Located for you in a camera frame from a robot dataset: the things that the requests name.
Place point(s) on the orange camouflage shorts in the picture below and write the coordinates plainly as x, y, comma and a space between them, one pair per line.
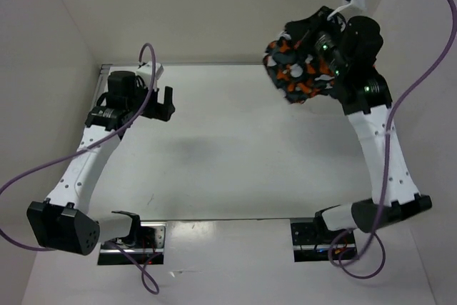
294, 67

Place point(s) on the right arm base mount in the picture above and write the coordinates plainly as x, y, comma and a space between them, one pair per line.
312, 244

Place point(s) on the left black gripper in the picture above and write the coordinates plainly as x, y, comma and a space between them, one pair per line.
161, 111

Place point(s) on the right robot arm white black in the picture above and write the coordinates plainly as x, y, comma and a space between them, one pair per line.
366, 102

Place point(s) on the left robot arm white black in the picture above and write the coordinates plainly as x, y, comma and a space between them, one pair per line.
61, 222

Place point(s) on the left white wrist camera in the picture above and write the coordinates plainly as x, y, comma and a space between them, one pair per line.
145, 71

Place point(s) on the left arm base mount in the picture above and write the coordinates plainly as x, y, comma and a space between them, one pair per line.
148, 247

